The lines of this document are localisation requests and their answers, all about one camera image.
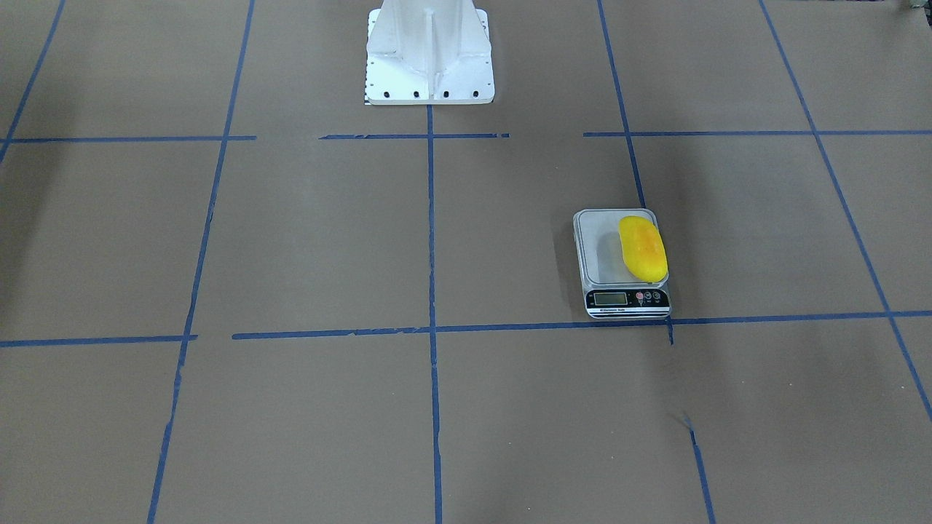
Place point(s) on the silver digital kitchen scale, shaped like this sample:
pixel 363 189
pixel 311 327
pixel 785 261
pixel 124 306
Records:
pixel 610 290

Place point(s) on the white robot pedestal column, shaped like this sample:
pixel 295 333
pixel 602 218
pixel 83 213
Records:
pixel 428 52

